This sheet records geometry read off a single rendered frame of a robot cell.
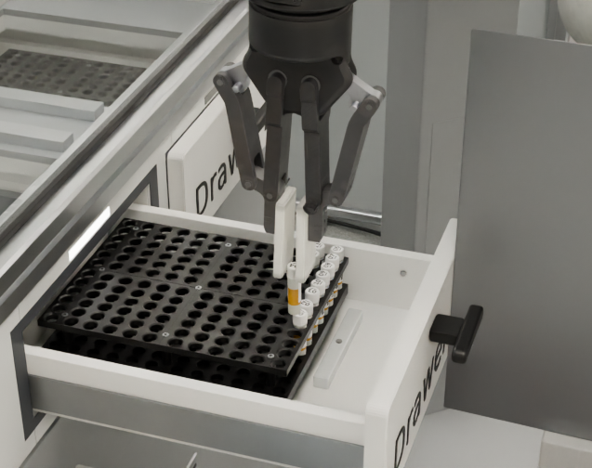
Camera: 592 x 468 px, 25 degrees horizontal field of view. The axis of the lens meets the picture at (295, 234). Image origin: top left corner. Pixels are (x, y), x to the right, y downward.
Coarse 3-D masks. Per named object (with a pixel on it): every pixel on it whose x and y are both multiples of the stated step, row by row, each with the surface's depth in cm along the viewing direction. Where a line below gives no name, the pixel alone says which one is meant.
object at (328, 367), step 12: (348, 312) 124; (360, 312) 124; (348, 324) 122; (360, 324) 124; (336, 336) 121; (348, 336) 121; (336, 348) 119; (348, 348) 121; (324, 360) 118; (336, 360) 118; (324, 372) 116; (324, 384) 116
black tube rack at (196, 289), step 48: (144, 240) 125; (192, 240) 125; (240, 240) 125; (96, 288) 119; (144, 288) 118; (192, 288) 118; (240, 288) 119; (96, 336) 113; (144, 336) 112; (192, 336) 112; (240, 336) 112; (240, 384) 112; (288, 384) 111
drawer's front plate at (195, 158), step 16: (256, 96) 152; (208, 112) 141; (224, 112) 142; (192, 128) 138; (208, 128) 138; (224, 128) 143; (176, 144) 135; (192, 144) 135; (208, 144) 139; (224, 144) 144; (176, 160) 133; (192, 160) 136; (208, 160) 140; (224, 160) 145; (176, 176) 134; (192, 176) 136; (208, 176) 141; (176, 192) 135; (192, 192) 137; (208, 192) 142; (224, 192) 147; (176, 208) 136; (192, 208) 138; (208, 208) 143
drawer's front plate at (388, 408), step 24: (432, 264) 116; (432, 288) 113; (408, 312) 110; (432, 312) 111; (408, 336) 107; (408, 360) 105; (384, 384) 102; (408, 384) 106; (432, 384) 118; (384, 408) 100; (408, 408) 108; (384, 432) 101; (384, 456) 102
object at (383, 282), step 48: (336, 240) 126; (384, 288) 126; (48, 336) 123; (384, 336) 123; (48, 384) 112; (96, 384) 110; (144, 384) 109; (192, 384) 108; (336, 384) 117; (144, 432) 111; (192, 432) 109; (240, 432) 108; (288, 432) 106; (336, 432) 105
